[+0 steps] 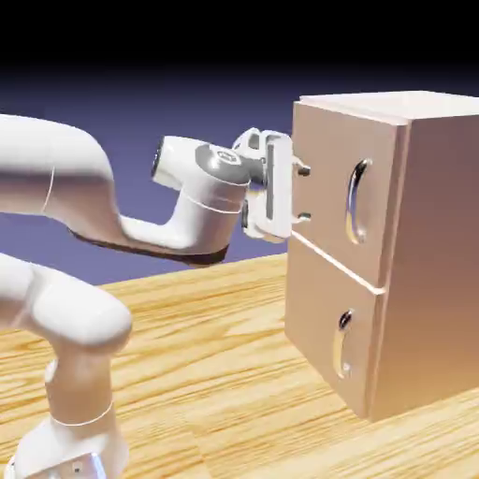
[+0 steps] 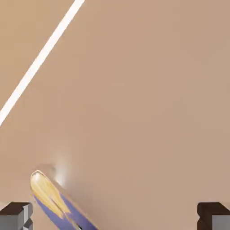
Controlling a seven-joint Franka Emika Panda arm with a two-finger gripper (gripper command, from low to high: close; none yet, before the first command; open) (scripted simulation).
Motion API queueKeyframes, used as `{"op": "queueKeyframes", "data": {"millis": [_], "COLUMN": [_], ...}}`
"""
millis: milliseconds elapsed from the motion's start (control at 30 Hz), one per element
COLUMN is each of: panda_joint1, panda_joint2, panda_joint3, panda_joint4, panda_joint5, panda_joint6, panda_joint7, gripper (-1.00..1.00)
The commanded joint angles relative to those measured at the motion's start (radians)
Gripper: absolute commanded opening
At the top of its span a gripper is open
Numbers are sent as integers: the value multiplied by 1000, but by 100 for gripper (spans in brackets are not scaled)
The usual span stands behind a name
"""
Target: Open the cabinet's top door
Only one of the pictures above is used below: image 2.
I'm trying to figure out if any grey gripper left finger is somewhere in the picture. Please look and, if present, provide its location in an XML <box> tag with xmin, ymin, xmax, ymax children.
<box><xmin>0</xmin><ymin>202</ymin><xmax>34</xmax><ymax>230</ymax></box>

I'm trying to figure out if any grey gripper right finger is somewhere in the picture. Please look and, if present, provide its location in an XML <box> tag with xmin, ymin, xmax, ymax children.
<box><xmin>197</xmin><ymin>202</ymin><xmax>230</xmax><ymax>230</ymax></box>

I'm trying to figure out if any light wood cabinet door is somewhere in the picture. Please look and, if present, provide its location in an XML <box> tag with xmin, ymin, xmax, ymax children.
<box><xmin>0</xmin><ymin>0</ymin><xmax>230</xmax><ymax>230</ymax></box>

